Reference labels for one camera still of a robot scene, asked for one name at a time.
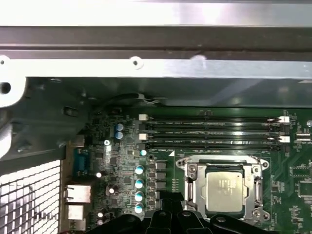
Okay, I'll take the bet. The silver CPU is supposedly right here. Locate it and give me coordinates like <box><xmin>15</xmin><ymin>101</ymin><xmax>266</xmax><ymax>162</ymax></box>
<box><xmin>205</xmin><ymin>170</ymin><xmax>245</xmax><ymax>212</ymax></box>

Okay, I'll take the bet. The blue serial port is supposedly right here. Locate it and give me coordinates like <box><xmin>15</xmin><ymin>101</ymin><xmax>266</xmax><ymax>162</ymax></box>
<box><xmin>72</xmin><ymin>148</ymin><xmax>90</xmax><ymax>176</ymax></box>

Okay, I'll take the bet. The silver network port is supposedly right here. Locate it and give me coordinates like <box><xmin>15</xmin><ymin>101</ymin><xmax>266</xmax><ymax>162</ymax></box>
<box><xmin>63</xmin><ymin>184</ymin><xmax>93</xmax><ymax>204</ymax></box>

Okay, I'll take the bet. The green motherboard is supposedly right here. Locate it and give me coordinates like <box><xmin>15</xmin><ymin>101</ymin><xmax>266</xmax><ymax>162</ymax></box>
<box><xmin>60</xmin><ymin>106</ymin><xmax>312</xmax><ymax>234</ymax></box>

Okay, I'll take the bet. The CPU socket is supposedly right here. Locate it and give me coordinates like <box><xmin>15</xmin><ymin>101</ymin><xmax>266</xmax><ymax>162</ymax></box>
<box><xmin>176</xmin><ymin>155</ymin><xmax>270</xmax><ymax>217</ymax></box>

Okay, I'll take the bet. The black PC case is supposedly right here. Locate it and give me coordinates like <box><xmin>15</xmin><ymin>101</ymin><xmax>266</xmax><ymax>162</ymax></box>
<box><xmin>0</xmin><ymin>24</ymin><xmax>312</xmax><ymax>234</ymax></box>

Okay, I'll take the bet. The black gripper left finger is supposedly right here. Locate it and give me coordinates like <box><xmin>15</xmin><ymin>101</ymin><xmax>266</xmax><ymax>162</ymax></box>
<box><xmin>85</xmin><ymin>192</ymin><xmax>178</xmax><ymax>234</ymax></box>

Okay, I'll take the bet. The thin black wire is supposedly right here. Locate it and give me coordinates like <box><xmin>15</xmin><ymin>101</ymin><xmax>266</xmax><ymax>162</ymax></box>
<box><xmin>96</xmin><ymin>93</ymin><xmax>169</xmax><ymax>113</ymax></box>

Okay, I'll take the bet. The metal socket cover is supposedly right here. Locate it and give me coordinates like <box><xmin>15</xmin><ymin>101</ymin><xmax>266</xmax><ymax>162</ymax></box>
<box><xmin>185</xmin><ymin>162</ymin><xmax>263</xmax><ymax>217</ymax></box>

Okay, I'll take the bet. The wire locking lever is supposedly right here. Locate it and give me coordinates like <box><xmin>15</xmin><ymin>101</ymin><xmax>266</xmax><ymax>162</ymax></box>
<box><xmin>177</xmin><ymin>157</ymin><xmax>195</xmax><ymax>204</ymax></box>
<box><xmin>250</xmin><ymin>155</ymin><xmax>270</xmax><ymax>204</ymax></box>

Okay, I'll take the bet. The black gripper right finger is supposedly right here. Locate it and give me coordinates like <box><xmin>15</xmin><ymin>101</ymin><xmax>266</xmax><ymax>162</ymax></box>
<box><xmin>171</xmin><ymin>192</ymin><xmax>271</xmax><ymax>234</ymax></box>

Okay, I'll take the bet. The silver USB port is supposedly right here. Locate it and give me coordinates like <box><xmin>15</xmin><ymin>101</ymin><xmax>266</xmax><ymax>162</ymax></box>
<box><xmin>67</xmin><ymin>204</ymin><xmax>88</xmax><ymax>231</ymax></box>

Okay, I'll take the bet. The black-clipped RAM slot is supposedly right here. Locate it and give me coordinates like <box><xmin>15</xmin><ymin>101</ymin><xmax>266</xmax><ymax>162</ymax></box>
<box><xmin>140</xmin><ymin>142</ymin><xmax>286</xmax><ymax>151</ymax></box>
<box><xmin>140</xmin><ymin>123</ymin><xmax>286</xmax><ymax>132</ymax></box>

